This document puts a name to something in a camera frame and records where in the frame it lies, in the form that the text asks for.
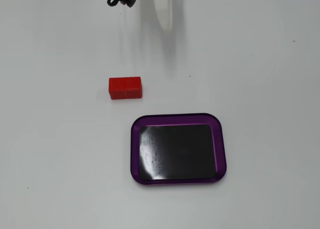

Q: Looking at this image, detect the white pointed moving gripper finger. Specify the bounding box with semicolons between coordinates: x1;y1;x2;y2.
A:
150;0;179;36

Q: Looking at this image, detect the red perforated rectangular block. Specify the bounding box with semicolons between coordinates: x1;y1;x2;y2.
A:
108;76;144;100

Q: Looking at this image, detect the purple tray with black bottom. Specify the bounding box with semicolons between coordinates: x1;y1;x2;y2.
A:
130;112;228;187

